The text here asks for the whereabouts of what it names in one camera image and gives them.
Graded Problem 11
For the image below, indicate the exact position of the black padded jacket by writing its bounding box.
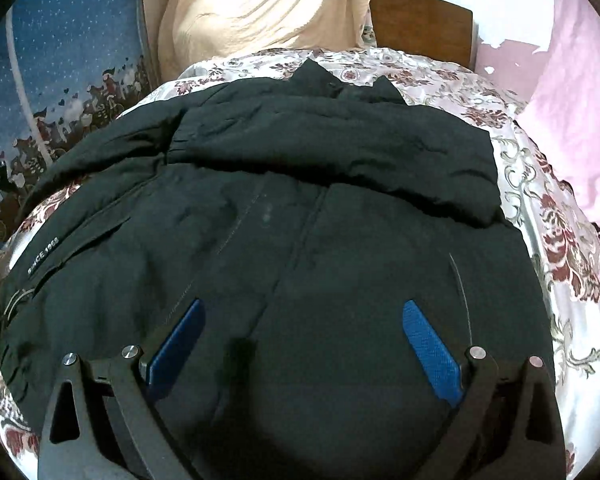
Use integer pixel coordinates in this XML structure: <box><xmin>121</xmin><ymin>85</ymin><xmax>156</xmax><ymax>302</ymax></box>
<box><xmin>0</xmin><ymin>61</ymin><xmax>553</xmax><ymax>479</ymax></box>

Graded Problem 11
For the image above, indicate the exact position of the beige draped cloth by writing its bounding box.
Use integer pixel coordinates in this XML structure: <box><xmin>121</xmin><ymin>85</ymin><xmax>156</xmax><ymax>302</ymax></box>
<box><xmin>157</xmin><ymin>0</ymin><xmax>370</xmax><ymax>80</ymax></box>

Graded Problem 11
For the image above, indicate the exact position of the blue fabric wardrobe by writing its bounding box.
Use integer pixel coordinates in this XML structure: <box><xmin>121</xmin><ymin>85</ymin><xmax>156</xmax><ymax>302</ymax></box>
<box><xmin>0</xmin><ymin>0</ymin><xmax>150</xmax><ymax>223</ymax></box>

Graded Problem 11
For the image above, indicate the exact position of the brown wooden headboard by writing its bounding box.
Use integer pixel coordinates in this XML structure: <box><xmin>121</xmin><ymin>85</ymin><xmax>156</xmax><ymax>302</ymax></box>
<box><xmin>370</xmin><ymin>0</ymin><xmax>476</xmax><ymax>70</ymax></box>

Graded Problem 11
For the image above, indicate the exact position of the floral satin bed cover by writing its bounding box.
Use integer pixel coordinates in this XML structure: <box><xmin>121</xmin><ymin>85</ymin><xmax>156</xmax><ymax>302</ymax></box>
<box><xmin>0</xmin><ymin>48</ymin><xmax>600</xmax><ymax>479</ymax></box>

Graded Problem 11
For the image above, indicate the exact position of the pink satin curtain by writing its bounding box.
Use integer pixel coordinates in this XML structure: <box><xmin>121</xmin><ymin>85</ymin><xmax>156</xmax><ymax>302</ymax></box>
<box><xmin>514</xmin><ymin>0</ymin><xmax>600</xmax><ymax>316</ymax></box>

